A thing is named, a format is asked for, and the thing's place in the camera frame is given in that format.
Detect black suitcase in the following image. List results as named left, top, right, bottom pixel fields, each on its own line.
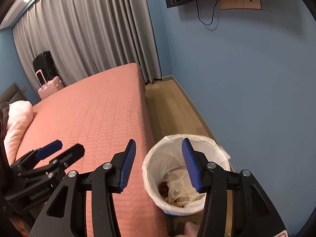
left=33, top=51, right=59, bottom=81

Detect dark red velvet scrunchie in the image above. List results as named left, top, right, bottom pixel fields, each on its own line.
left=158, top=181, right=169, bottom=199

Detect pink suitcase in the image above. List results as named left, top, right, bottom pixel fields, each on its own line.
left=35, top=70, right=64, bottom=100

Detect pink quilted bed mattress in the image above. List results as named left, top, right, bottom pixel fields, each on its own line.
left=17, top=63, right=167, bottom=236

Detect pink pillow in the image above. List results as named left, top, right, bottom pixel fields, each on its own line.
left=4, top=101, right=34, bottom=165

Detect black power cable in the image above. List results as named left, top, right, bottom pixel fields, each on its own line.
left=195, top=0, right=226, bottom=26

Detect beige tulle pearl fabric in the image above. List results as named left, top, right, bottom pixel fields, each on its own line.
left=165, top=168, right=205, bottom=207

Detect wooden wall socket panel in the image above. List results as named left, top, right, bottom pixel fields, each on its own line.
left=218, top=0, right=262, bottom=10

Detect person left hand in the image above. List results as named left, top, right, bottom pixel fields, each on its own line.
left=184, top=221, right=200, bottom=237

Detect grey curtain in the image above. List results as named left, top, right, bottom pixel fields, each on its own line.
left=13, top=0, right=162, bottom=90

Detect dark headboard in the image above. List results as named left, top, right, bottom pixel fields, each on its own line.
left=0, top=82, right=28, bottom=104

